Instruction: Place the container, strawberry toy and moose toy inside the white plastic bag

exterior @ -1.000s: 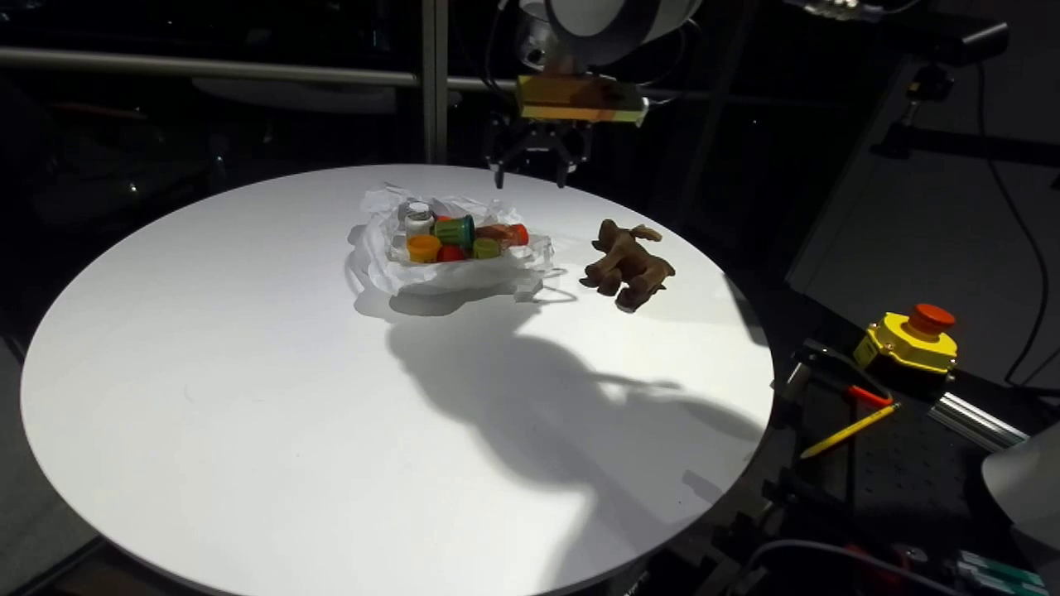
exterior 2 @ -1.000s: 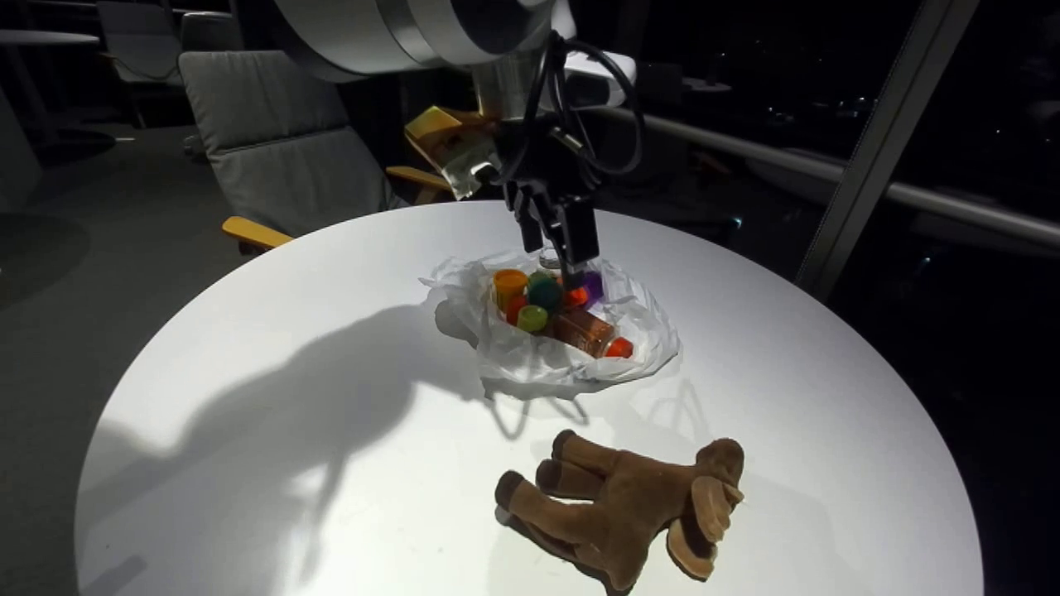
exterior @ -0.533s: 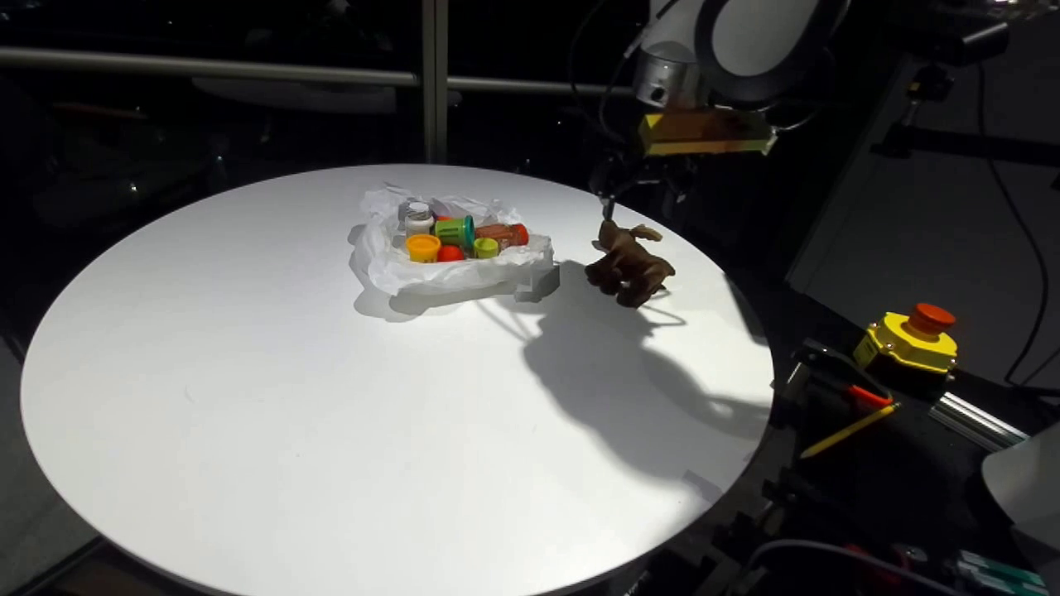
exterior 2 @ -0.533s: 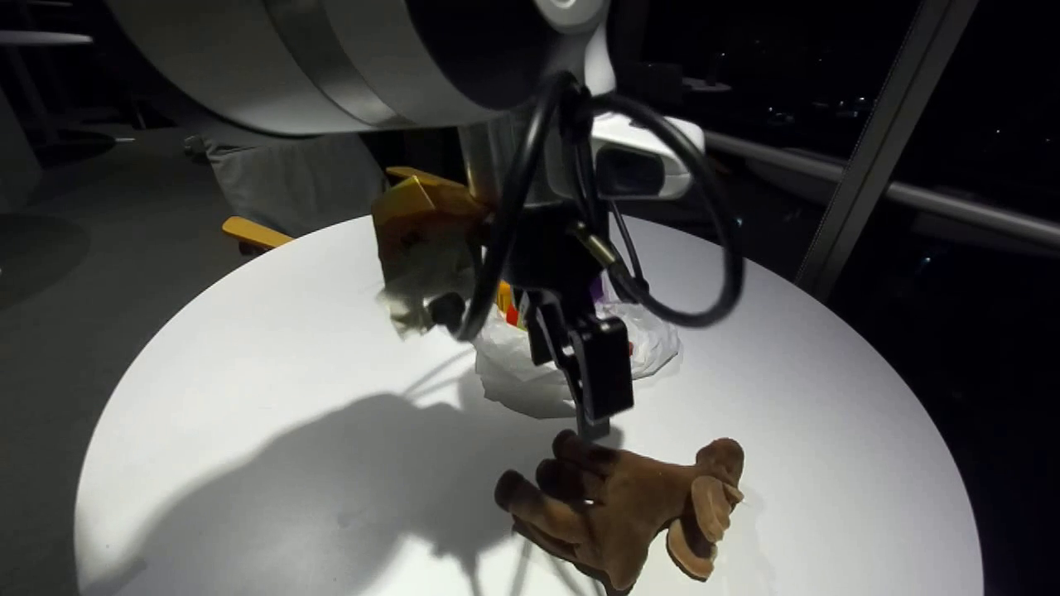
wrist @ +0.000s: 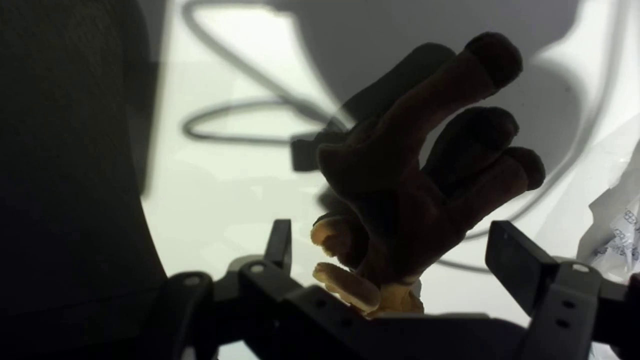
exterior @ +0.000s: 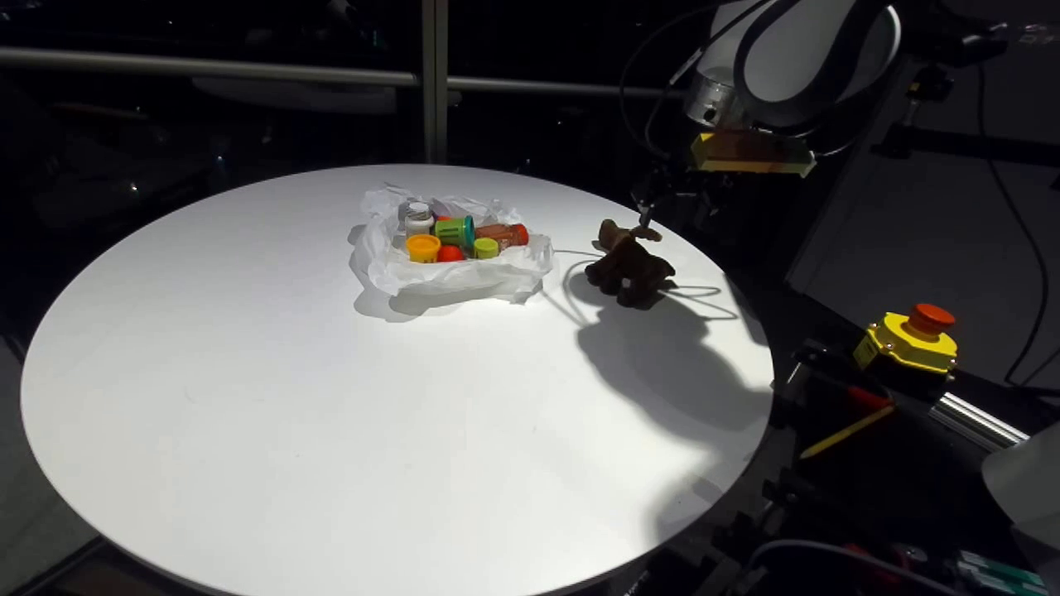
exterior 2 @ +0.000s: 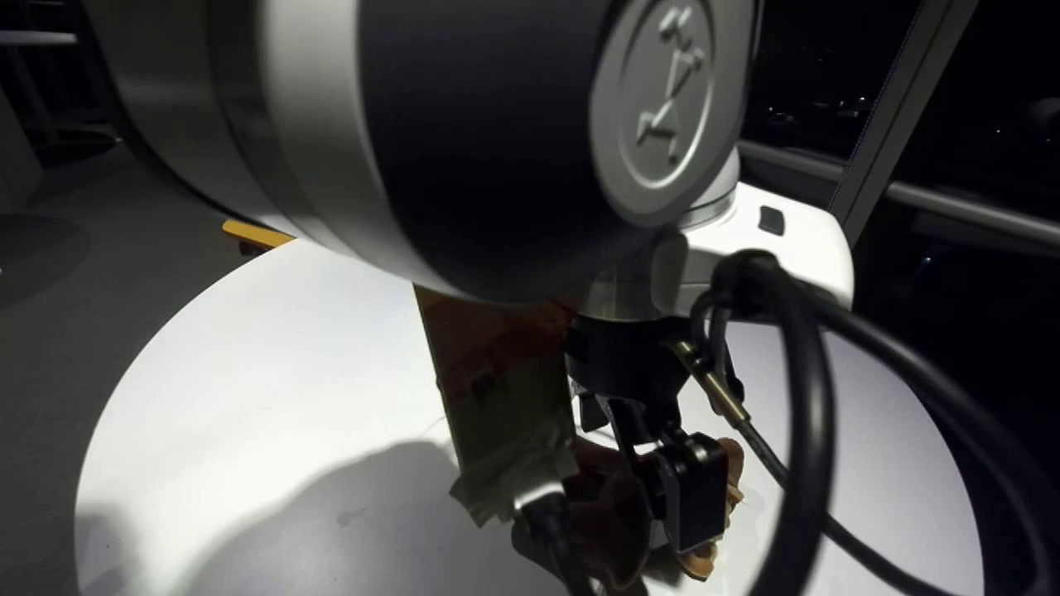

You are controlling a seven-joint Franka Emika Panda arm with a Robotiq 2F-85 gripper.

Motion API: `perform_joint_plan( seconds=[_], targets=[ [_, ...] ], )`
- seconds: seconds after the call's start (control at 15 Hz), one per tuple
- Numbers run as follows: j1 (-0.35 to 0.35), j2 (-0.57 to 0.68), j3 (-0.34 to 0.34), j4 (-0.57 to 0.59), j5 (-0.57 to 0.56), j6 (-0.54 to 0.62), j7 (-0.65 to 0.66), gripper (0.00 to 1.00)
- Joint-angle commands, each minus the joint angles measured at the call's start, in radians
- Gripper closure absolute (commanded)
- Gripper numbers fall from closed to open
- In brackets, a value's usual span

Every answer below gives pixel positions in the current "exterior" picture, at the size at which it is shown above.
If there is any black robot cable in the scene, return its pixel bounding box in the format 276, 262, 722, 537
613, 2, 722, 170

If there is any brown container with red cap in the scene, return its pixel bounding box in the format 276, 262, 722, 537
475, 222, 535, 250

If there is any brown moose plush toy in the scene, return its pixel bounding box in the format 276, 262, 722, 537
583, 217, 678, 310

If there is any white lid small bottle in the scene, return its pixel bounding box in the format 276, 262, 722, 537
396, 192, 437, 231

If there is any silver metal cylinder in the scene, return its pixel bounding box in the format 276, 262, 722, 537
927, 388, 1034, 455

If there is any white plastic bag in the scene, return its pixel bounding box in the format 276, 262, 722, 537
345, 180, 552, 322

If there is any metal window rail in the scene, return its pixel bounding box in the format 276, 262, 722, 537
0, 42, 675, 102

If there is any grey floor cable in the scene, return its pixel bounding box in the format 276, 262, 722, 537
746, 537, 965, 596

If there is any white rounded shade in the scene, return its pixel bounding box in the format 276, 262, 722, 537
979, 421, 1060, 558

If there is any teal lid dough tub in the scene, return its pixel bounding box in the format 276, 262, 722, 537
431, 213, 480, 252

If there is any black hanging cable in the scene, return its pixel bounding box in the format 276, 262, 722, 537
971, 61, 1055, 391

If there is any red handled tool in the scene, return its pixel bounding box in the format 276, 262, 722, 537
841, 378, 902, 413

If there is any yellow lid dough tub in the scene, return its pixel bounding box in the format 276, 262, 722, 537
400, 228, 449, 266

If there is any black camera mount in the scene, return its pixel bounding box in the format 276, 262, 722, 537
890, 0, 1060, 170

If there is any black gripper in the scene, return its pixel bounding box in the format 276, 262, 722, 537
616, 161, 722, 266

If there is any yellow pencil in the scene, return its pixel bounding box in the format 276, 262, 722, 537
795, 400, 902, 465

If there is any yellow emergency stop button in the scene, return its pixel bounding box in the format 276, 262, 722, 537
852, 302, 965, 380

